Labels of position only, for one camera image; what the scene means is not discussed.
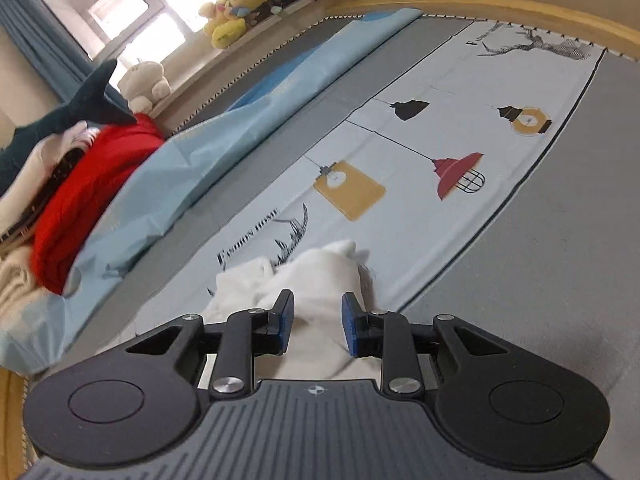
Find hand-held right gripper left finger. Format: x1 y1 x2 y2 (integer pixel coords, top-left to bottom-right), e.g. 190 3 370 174
125 289 296 401

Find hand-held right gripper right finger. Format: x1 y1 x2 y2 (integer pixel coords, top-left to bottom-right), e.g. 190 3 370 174
341 291 501 401

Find white small garment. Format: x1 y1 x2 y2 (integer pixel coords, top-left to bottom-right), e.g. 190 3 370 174
205 240 391 382

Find cream folded clothes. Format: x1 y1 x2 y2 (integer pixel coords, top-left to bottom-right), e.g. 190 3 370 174
0 247 51 308

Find light blue sheet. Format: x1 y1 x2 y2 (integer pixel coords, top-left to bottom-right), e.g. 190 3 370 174
0 7 421 373

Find white printed cloth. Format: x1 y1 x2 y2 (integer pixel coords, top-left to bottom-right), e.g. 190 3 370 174
135 20 608 343

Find grey mattress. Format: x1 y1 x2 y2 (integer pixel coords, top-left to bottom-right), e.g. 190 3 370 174
65 10 640 396

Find red knit sweater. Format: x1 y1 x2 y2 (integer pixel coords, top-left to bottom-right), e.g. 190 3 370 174
31 114 163 295

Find dark patterned garment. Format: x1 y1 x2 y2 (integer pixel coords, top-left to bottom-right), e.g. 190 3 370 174
42 145 93 198

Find white bear plush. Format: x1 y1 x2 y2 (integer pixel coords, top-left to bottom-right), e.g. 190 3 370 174
117 60 172 113

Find white folded garment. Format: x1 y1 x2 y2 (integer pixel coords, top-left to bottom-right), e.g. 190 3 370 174
0 122 101 226

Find dark blue shark plush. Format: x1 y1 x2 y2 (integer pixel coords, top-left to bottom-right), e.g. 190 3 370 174
0 59 136 178

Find yellow bear plush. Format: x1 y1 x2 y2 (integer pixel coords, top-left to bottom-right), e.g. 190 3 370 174
200 0 273 50

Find window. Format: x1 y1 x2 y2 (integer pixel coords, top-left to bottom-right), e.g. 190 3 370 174
25 0 206 48

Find blue curtain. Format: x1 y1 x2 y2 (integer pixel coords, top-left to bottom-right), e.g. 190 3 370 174
0 0 103 106

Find wooden bed frame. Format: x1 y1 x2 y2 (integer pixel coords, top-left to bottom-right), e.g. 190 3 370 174
325 0 640 63

